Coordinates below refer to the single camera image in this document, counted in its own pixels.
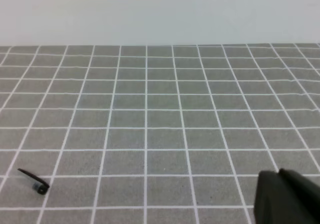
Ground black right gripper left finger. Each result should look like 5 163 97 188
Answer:
254 170 297 224

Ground grey grid tablecloth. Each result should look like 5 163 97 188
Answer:
0 43 320 224

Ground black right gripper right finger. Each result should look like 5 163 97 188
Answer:
278 168 320 224

